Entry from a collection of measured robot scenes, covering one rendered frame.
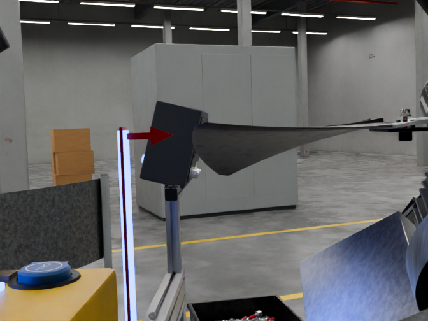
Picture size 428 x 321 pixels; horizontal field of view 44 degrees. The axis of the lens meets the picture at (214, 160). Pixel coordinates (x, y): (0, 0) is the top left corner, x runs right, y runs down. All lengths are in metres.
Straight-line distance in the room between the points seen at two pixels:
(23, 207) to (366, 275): 1.86
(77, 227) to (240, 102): 4.81
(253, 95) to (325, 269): 6.53
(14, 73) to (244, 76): 3.36
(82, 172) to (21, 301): 8.25
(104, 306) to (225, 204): 6.64
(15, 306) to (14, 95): 4.41
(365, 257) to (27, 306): 0.40
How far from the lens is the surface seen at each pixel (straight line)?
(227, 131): 0.58
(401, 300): 0.61
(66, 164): 8.60
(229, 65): 7.06
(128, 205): 0.67
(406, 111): 0.68
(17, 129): 4.77
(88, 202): 2.61
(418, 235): 0.53
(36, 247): 2.40
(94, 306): 0.40
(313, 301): 0.67
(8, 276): 0.45
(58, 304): 0.38
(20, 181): 4.78
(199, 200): 6.91
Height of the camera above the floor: 1.19
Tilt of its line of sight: 4 degrees down
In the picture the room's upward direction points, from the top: 2 degrees counter-clockwise
